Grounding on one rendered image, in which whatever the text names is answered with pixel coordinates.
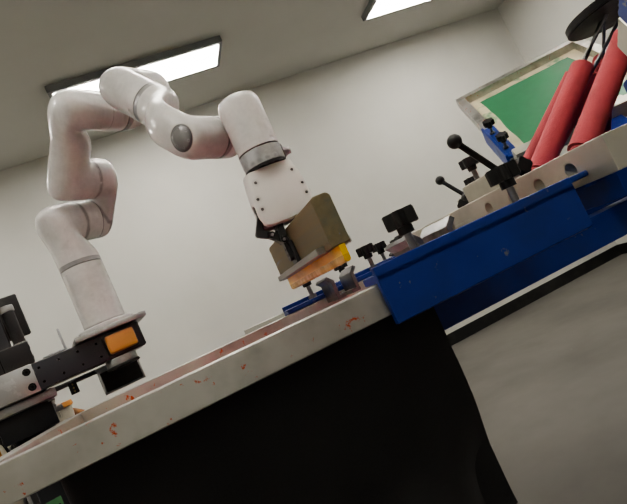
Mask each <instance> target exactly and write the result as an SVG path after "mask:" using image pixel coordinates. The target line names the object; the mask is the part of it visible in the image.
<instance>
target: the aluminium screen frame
mask: <svg viewBox="0 0 627 504"><path fill-rule="evenodd" d="M358 283H359V286H360V287H361V289H360V290H358V291H356V292H354V293H351V294H348V295H347V296H346V297H344V298H341V299H339V300H336V301H333V302H330V303H328V301H327V299H326V298H324V299H321V300H319V301H317V302H315V303H313V304H311V305H309V306H306V307H304V308H302V309H300V310H298V311H296V312H294V313H292V314H289V315H287V316H285V317H283V318H281V319H279V320H277V321H274V322H272V323H270V324H268V325H266V326H264V327H262V328H260V329H257V330H255V331H253V332H251V333H249V334H247V335H245V336H242V337H240V338H238V339H236V340H234V341H232V342H230V343H228V344H225V345H223V346H221V347H219V348H217V349H215V350H213V351H210V352H208V353H206V354H204V355H202V356H200V357H198V358H196V359H193V360H191V361H189V362H187V363H185V364H183V365H181V366H178V367H176V368H174V369H172V370H170V371H168V372H166V373H164V374H161V375H159V376H157V377H155V378H153V379H151V380H149V381H146V382H144V383H142V384H140V385H138V386H136V387H134V388H132V389H129V390H127V391H125V392H123V393H121V394H119V395H117V396H115V397H112V398H110V399H108V400H106V401H104V402H102V403H100V404H97V405H95V406H93V407H91V408H89V409H87V410H85V411H83V412H80V413H78V414H76V415H74V416H72V417H70V418H68V419H65V420H64V421H62V422H60V423H59V424H57V425H55V426H53V427H52V428H50V429H48V430H46V431H45V432H43V433H41V434H39V435H38V436H36V437H34V438H32V439H31V440H29V441H27V442H25V443H24V444H22V445H20V446H18V447H17V448H15V449H13V450H11V451H10V452H8V453H6V454H4V455H3V456H1V457H0V504H14V503H16V502H18V501H20V500H22V499H24V498H26V497H28V496H30V495H32V494H34V493H36V492H38V491H40V490H42V489H44V488H46V487H48V486H50V485H52V484H54V483H56V482H58V481H60V480H62V479H64V478H66V477H68V476H70V475H72V474H74V473H76V472H78V471H80V470H82V469H84V468H86V467H88V466H90V465H92V464H94V463H96V462H98V461H100V460H102V459H104V458H106V457H108V456H110V455H112V454H114V453H116V452H118V451H120V450H122V449H124V448H126V447H128V446H130V445H132V444H134V443H136V442H138V441H140V440H142V439H144V438H146V437H148V436H150V435H152V434H154V433H156V432H158V431H160V430H162V429H164V428H166V427H168V426H170V425H172V424H174V423H176V422H178V421H180V420H182V419H184V418H186V417H188V416H190V415H192V414H194V413H196V412H198V411H200V410H202V409H204V408H206V407H208V406H210V405H212V404H214V403H216V402H218V401H220V400H222V399H224V398H226V397H228V396H230V395H232V394H234V393H236V392H238V391H240V390H242V389H244V388H246V387H248V386H250V385H252V384H254V383H256V382H258V381H260V380H262V379H264V378H266V377H268V376H270V375H272V374H274V373H276V372H278V371H280V370H282V369H284V368H286V367H288V366H290V365H292V364H294V363H296V362H298V361H300V360H302V359H304V358H306V357H308V356H310V355H312V354H314V353H316V352H318V351H320V350H322V349H324V348H326V347H328V346H330V345H332V344H334V343H336V342H338V341H340V340H342V339H344V338H346V337H348V336H350V335H352V334H354V333H356V332H358V331H360V330H362V329H364V328H366V327H368V326H370V325H372V324H374V323H376V322H378V321H380V320H382V319H384V318H386V317H388V316H390V315H391V313H390V311H389V308H388V306H387V304H386V302H385V300H384V298H383V296H382V293H381V291H380V289H379V287H378V285H377V284H375V285H373V286H370V287H365V285H364V283H363V280H362V281H360V282H358Z"/></svg>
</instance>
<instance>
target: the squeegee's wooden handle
mask: <svg viewBox="0 0 627 504"><path fill-rule="evenodd" d="M285 231H286V234H287V237H288V238H289V239H290V240H292V241H293V243H294V245H295V247H296V250H297V252H298V254H299V256H300V258H301V260H302V259H303V258H304V257H306V256H307V255H308V254H310V253H311V252H312V251H314V250H315V249H317V248H319V247H322V246H324V248H325V250H326V252H328V251H330V250H332V249H334V248H335V247H337V246H338V245H340V244H343V243H347V242H349V241H350V238H349V236H348V233H347V231H346V229H345V227H344V225H343V223H342V220H341V218H340V216H339V214H338V212H337V209H336V207H335V205H334V203H333V201H332V199H331V196H330V195H329V194H328V193H325V192H324V193H321V194H319V195H316V196H314V197H312V198H311V199H310V201H309V202H308V203H307V204H306V205H305V206H304V208H303V209H302V210H301V211H300V212H299V214H298V215H297V216H296V217H295V218H294V219H293V221H292V222H291V223H290V224H289V225H288V226H287V228H286V229H285ZM269 251H270V253H271V255H272V257H273V260H274V262H275V264H276V266H277V269H278V271H279V273H280V275H281V274H283V273H284V272H285V271H287V270H288V269H289V268H291V267H292V266H293V265H294V263H293V261H291V262H290V261H289V259H288V257H287V255H286V252H285V250H284V248H283V246H282V245H280V244H279V243H277V242H274V243H273V244H272V245H271V246H270V248H269Z"/></svg>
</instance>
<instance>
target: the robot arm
mask: <svg viewBox="0 0 627 504"><path fill-rule="evenodd" d="M98 87H99V91H96V90H86V89H66V90H61V91H58V92H57V93H55V94H54V95H53V96H52V97H51V99H50V101H49V104H48V108H47V120H48V126H49V132H50V147H49V157H48V170H47V190H48V192H49V194H50V196H51V197H52V198H54V199H56V200H59V201H77V200H86V201H84V202H75V203H64V204H56V205H51V206H48V207H45V208H43V209H42V210H41V211H40V212H39V213H38V214H37V216H36V219H35V227H36V231H37V233H38V235H39V237H40V238H41V240H42V241H43V243H44V244H45V246H46V247H47V249H48V250H49V252H50V253H51V255H52V257H53V259H54V261H55V263H56V266H57V268H58V270H59V272H60V275H61V277H62V279H63V281H64V284H65V286H66V288H67V291H68V293H69V296H70V298H71V300H72V303H73V305H74V307H75V310H76V312H77V314H78V317H79V319H80V321H81V324H82V326H83V328H84V331H83V332H82V333H80V334H79V335H78V336H82V335H84V334H87V333H89V332H92V331H94V330H96V329H99V328H101V327H104V326H106V325H109V324H111V323H114V322H116V321H119V320H121V319H124V318H126V317H129V316H131V315H133V313H127V314H125V312H124V310H123V308H122V305H121V303H120V301H119V298H118V296H117V294H116V291H115V289H114V287H113V284H112V282H111V280H110V277H109V275H108V273H107V271H106V268H105V266H104V264H103V261H102V259H101V257H100V255H99V253H98V251H97V250H96V248H95V247H94V246H93V245H92V244H91V243H90V242H89V241H87V240H92V239H97V238H101V237H104V236H106V235H107V234H108V233H109V232H110V230H111V228H112V224H113V218H114V211H115V204H116V197H117V189H118V180H117V175H116V172H115V169H114V167H113V166H112V165H111V164H110V163H109V162H108V161H106V160H103V159H98V158H92V159H90V156H91V148H92V146H91V141H90V138H89V136H88V134H87V132H86V131H115V132H122V131H129V130H131V129H134V128H136V127H137V126H139V125H141V124H144V125H145V126H146V129H147V132H148V134H149V136H150V137H151V139H152V140H153V141H154V142H155V143H156V144H157V145H159V146H160V147H162V148H164V149H165V150H167V151H169V152H171V153H173V154H174V155H176V156H179V157H181V158H184V159H188V160H205V159H228V158H232V157H234V156H236V155H237V156H238V158H239V161H240V163H241V165H242V168H243V170H244V172H245V174H246V176H245V177H244V179H243V183H244V187H245V191H246V194H247V197H248V200H249V203H250V206H251V209H252V211H253V214H254V217H255V219H256V230H255V237H256V238H260V239H269V240H272V241H274V242H277V243H279V244H280V245H282V246H283V248H284V250H285V252H286V255H287V257H288V259H289V261H290V262H291V261H293V263H294V265H295V264H296V263H297V262H299V261H300V260H301V258H300V256H299V254H298V252H297V250H296V247H295V245H294V243H293V241H292V240H290V239H289V238H288V237H287V234H286V231H285V228H284V226H285V225H287V224H290V223H291V222H292V221H293V219H294V218H295V217H296V216H297V215H298V214H299V212H300V211H301V210H302V209H303V208H304V206H305V205H306V204H307V203H308V202H309V201H310V199H311V198H312V197H313V195H312V193H311V191H310V189H309V188H308V186H307V184H306V182H305V180H304V179H303V177H302V175H301V174H300V172H299V171H298V169H297V168H296V166H295V165H294V163H293V162H292V161H291V160H290V159H286V156H287V155H288V154H290V153H291V149H290V147H289V146H287V147H282V145H281V143H280V144H279V142H278V140H277V137H276V135H275V133H274V131H273V128H272V126H271V124H270V122H269V120H268V117H267V115H266V113H265V111H264V109H263V106H262V104H261V102H260V100H259V98H258V96H257V95H256V94H255V93H254V92H252V91H247V90H245V91H239V92H236V93H233V94H231V95H229V96H228V97H226V98H225V99H224V100H223V101H222V102H221V103H220V105H219V108H218V113H219V116H215V117H211V116H191V115H188V114H185V113H183V112H181V111H179V100H178V97H177V95H176V94H175V92H174V91H173V90H171V89H170V86H169V84H168V82H167V80H166V79H165V78H164V77H163V76H162V75H161V74H159V73H158V72H155V71H152V70H146V69H138V68H131V67H123V66H119V67H113V68H110V69H108V70H106V71H105V72H104V73H103V74H102V75H101V77H100V79H99V84H98ZM272 230H274V231H275V232H274V231H272Z"/></svg>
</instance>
